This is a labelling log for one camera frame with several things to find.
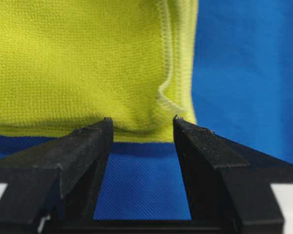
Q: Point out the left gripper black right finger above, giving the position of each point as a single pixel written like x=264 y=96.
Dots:
x=252 y=192

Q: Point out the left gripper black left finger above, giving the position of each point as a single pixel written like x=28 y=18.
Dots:
x=57 y=180

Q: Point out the yellow-green microfiber towel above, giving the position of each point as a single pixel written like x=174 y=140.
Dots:
x=66 y=64

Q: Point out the blue table cloth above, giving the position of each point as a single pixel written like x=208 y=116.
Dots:
x=241 y=88

